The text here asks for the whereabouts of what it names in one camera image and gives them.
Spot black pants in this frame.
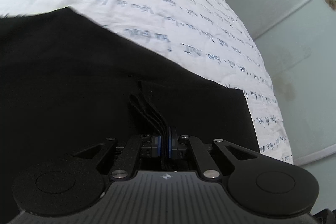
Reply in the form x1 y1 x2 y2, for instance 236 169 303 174
0 6 261 219

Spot white bedsheet with blue script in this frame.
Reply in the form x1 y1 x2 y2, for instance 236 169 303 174
1 0 293 163

